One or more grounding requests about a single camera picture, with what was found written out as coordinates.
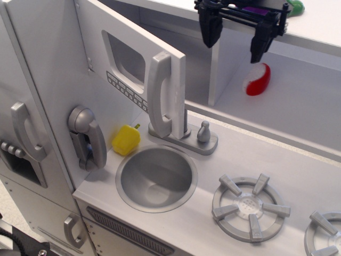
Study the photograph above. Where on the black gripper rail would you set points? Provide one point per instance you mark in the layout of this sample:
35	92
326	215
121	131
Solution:
267	27

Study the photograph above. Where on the white toy microwave door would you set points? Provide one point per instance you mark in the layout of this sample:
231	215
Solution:
152	72

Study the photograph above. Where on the purple toy eggplant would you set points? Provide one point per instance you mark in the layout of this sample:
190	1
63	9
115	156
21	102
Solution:
297	9

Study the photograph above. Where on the grey toy faucet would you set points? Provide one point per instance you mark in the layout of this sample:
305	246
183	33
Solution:
198	139

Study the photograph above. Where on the yellow toy bell pepper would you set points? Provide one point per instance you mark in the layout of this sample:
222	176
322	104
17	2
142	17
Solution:
126	139

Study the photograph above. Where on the round silver sink bowl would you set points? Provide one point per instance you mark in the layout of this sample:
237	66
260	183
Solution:
156	179

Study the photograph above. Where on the grey stove burner left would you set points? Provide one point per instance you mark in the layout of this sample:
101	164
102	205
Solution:
249	209

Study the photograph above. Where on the grey stove burner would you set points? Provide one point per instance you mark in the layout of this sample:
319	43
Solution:
249	209
322	236

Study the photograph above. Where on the grey stove burner right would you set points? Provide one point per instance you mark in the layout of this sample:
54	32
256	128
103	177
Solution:
322	236

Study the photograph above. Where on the grey oven vent grille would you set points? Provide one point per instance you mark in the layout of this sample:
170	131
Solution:
129	233

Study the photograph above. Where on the grey ice dispenser panel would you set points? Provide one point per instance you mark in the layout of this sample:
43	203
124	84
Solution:
17	161

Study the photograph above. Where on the grey toy wall phone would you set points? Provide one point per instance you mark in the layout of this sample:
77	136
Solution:
87	138

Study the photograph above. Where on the grey fridge door handle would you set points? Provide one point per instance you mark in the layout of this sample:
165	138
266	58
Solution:
19	115

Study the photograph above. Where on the grey lower fridge handle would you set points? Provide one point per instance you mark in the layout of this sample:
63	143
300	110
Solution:
74	233

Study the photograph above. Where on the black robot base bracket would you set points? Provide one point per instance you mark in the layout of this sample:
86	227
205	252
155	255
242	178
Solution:
15	242

